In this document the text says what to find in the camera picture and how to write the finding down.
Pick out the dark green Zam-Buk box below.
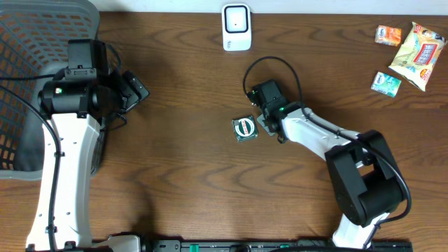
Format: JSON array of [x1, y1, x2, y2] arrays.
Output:
[[232, 115, 258, 142]]

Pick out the green white tissue pack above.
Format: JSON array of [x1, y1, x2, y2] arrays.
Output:
[[371, 71, 402, 98]]

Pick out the orange tissue pack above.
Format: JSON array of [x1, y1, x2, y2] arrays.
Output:
[[374, 25, 402, 46]]

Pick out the yellow antibacterial wipes bag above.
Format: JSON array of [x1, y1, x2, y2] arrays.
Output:
[[388, 22, 447, 92]]

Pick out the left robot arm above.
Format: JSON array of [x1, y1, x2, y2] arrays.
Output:
[[26, 39, 150, 251]]

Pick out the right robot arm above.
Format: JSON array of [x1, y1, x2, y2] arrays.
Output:
[[246, 79, 410, 249]]

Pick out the white barcode scanner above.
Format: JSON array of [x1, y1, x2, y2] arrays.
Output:
[[221, 3, 252, 52]]

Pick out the dark grey plastic basket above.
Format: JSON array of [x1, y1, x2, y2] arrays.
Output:
[[1, 0, 100, 181]]

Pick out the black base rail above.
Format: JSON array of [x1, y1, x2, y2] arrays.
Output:
[[150, 239, 414, 252]]

